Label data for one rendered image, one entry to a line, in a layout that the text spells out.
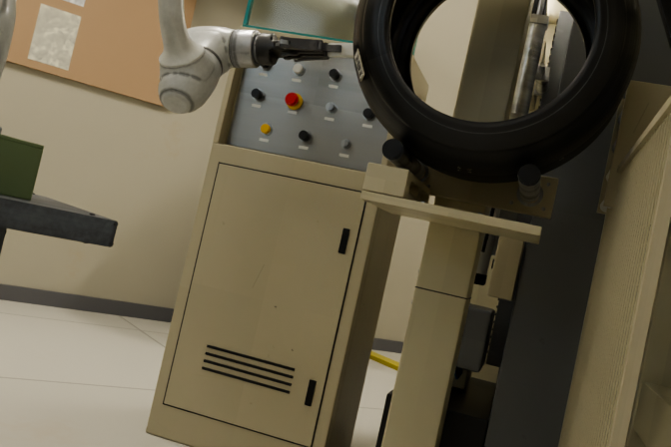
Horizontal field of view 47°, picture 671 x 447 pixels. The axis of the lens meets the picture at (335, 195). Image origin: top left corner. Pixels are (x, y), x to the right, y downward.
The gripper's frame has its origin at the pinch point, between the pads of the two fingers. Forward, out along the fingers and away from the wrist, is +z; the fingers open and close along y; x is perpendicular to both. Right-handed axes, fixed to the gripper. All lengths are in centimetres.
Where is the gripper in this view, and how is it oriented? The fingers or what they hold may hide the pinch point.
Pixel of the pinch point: (342, 50)
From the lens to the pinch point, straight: 181.8
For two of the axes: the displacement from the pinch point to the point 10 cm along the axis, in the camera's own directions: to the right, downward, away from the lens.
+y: 2.4, 1.1, 9.6
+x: -0.9, 9.9, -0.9
